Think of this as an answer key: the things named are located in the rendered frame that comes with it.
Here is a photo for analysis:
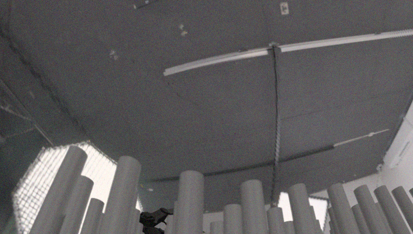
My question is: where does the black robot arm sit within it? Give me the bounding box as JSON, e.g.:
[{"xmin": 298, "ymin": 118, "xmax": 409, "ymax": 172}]
[{"xmin": 139, "ymin": 208, "xmax": 174, "ymax": 234}]

